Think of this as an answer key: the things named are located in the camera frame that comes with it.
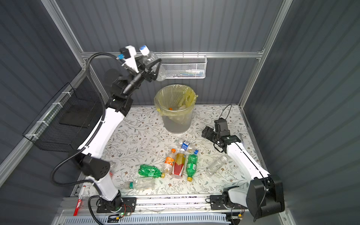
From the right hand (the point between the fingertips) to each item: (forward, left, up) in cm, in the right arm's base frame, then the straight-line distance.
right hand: (209, 133), depth 85 cm
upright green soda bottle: (-17, +11, -9) cm, 23 cm away
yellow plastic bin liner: (+28, +22, +1) cm, 36 cm away
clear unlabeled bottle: (-14, -5, -17) cm, 22 cm away
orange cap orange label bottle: (+9, +24, +12) cm, 28 cm away
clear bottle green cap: (-25, +39, -15) cm, 49 cm away
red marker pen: (-35, +72, -14) cm, 81 cm away
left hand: (+6, +26, +45) cm, 52 cm away
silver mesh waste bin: (+17, +22, -15) cm, 32 cm away
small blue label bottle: (-4, +14, -10) cm, 18 cm away
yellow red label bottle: (-16, +18, -9) cm, 26 cm away
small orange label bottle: (-15, +24, -9) cm, 30 cm away
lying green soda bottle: (-19, +35, -12) cm, 42 cm away
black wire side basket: (-2, +78, +14) cm, 79 cm away
